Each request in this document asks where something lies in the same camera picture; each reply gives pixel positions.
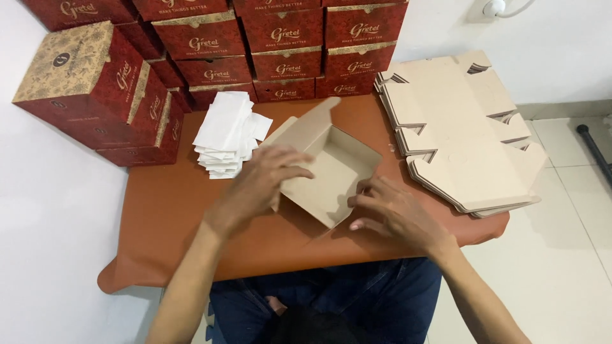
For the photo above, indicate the person's left hand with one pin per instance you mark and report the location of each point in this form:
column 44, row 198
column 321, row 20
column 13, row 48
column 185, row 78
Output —
column 253, row 191

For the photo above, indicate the person's right hand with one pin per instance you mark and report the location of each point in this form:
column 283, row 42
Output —
column 406, row 220

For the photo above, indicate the person's left fingers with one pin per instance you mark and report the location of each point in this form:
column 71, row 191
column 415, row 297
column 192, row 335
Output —
column 292, row 162

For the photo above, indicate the brown cardboard box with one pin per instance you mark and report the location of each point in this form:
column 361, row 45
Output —
column 334, row 177

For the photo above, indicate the stack of white paper sheets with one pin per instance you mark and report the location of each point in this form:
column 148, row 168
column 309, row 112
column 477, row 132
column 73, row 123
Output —
column 224, row 129

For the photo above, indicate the orange table cover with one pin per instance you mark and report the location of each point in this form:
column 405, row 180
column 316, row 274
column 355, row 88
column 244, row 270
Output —
column 172, row 220

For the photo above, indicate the stack of red printed boxes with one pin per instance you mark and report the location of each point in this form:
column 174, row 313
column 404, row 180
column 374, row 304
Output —
column 210, row 43

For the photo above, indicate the stack of flat cardboard blanks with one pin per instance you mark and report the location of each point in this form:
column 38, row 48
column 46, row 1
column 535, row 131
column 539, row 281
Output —
column 454, row 129

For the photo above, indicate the person's blue jeans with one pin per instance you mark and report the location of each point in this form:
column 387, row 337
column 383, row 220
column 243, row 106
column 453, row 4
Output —
column 382, row 301

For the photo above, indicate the black pole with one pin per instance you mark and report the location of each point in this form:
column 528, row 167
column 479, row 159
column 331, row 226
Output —
column 595, row 153

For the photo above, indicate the white wall plug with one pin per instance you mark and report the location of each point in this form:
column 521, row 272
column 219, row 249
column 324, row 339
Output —
column 493, row 7

